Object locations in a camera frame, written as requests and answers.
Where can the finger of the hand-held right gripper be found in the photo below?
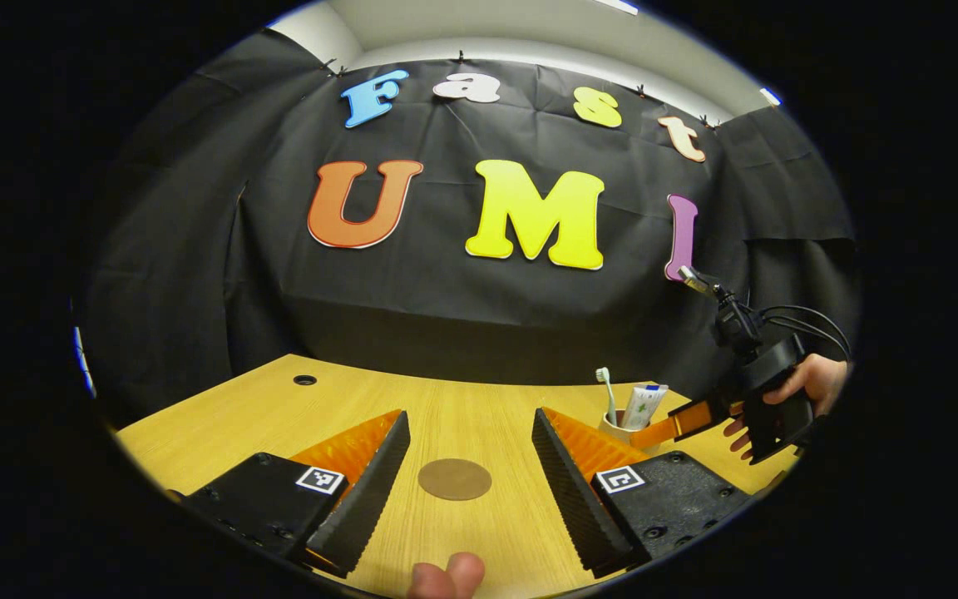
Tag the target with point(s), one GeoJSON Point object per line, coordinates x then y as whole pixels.
{"type": "Point", "coordinates": [678, 420]}

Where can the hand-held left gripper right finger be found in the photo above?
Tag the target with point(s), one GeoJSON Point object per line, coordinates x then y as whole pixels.
{"type": "Point", "coordinates": [575, 499]}

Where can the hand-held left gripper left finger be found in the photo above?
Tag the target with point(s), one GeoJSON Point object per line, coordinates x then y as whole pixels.
{"type": "Point", "coordinates": [367, 499]}

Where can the white toothpaste tube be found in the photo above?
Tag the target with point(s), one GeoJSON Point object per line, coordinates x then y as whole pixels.
{"type": "Point", "coordinates": [644, 406]}

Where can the beige cup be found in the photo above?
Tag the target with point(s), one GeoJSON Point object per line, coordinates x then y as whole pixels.
{"type": "Point", "coordinates": [612, 433]}

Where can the pale green toothbrush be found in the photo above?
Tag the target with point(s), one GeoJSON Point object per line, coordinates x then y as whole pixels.
{"type": "Point", "coordinates": [608, 395]}

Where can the brown round coaster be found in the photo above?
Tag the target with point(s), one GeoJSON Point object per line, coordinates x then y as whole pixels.
{"type": "Point", "coordinates": [455, 480]}

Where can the wooden desktop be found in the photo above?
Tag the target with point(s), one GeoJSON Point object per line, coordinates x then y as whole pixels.
{"type": "Point", "coordinates": [462, 416]}

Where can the black backdrop cloth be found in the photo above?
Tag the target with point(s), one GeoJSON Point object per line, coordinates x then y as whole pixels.
{"type": "Point", "coordinates": [446, 308]}

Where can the bright white panel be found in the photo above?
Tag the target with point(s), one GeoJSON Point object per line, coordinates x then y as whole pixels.
{"type": "Point", "coordinates": [82, 362]}

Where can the ceiling light panel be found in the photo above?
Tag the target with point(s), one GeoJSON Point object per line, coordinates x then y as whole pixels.
{"type": "Point", "coordinates": [616, 7]}

